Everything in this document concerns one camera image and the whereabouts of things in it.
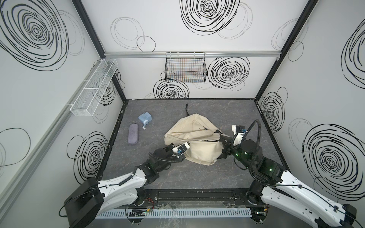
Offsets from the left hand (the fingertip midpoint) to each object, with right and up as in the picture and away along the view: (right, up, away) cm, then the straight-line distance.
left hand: (186, 141), depth 75 cm
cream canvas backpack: (+9, +1, -3) cm, 10 cm away
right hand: (+17, +2, -5) cm, 17 cm away
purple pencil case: (-36, +1, +22) cm, 42 cm away
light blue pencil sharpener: (-30, +11, +27) cm, 42 cm away
